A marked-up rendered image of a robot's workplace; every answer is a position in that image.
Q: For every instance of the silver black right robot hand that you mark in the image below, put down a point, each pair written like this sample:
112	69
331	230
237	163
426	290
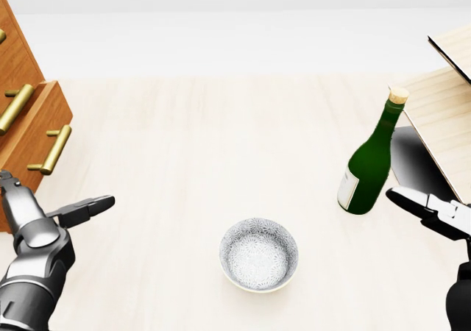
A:
441	217

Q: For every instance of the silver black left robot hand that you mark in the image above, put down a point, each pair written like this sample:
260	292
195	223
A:
40	253

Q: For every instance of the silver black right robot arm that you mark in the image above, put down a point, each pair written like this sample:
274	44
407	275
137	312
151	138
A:
460	312

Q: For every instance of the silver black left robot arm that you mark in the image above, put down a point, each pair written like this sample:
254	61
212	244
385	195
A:
22	309

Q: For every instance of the wooden cabinet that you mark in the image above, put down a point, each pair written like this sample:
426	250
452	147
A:
5	4

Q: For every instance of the green corked glass bottle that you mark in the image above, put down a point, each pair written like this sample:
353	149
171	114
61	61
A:
368	169

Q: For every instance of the pale wooden shelf rack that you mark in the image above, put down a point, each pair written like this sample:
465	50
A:
438	103

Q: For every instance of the grey patterned bowl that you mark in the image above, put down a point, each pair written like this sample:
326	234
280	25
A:
257	257

